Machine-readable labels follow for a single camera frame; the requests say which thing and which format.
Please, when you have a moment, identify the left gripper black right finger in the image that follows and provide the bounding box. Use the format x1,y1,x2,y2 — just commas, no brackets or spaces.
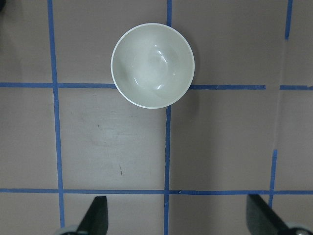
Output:
246,194,295,235

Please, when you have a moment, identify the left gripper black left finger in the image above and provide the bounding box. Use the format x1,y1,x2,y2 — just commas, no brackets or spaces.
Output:
76,196,108,235

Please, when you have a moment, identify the white ceramic bowl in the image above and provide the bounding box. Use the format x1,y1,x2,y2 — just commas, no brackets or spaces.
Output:
111,23,195,109

